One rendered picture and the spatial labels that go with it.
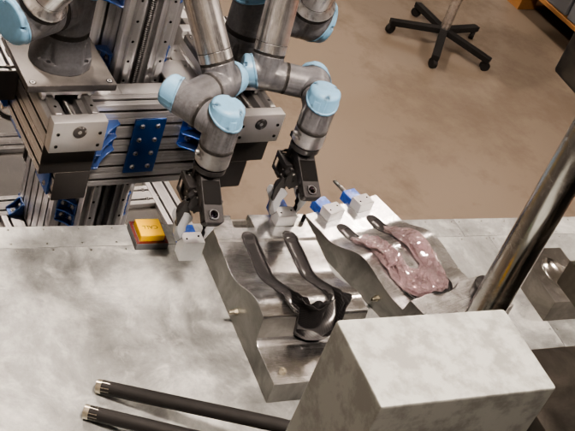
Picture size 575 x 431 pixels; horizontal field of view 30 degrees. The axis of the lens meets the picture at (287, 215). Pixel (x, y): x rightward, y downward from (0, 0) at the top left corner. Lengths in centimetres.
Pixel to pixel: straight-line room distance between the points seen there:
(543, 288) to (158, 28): 120
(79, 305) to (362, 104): 282
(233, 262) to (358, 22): 334
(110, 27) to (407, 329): 152
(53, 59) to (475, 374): 143
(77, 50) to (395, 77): 291
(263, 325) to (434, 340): 79
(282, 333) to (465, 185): 251
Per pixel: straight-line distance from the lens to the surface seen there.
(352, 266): 264
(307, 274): 252
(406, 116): 504
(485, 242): 303
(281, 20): 247
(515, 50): 608
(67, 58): 261
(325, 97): 241
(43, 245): 251
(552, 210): 171
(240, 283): 241
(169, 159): 293
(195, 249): 238
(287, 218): 260
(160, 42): 283
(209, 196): 226
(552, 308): 285
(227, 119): 217
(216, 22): 231
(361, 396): 149
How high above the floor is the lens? 247
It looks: 37 degrees down
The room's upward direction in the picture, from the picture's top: 21 degrees clockwise
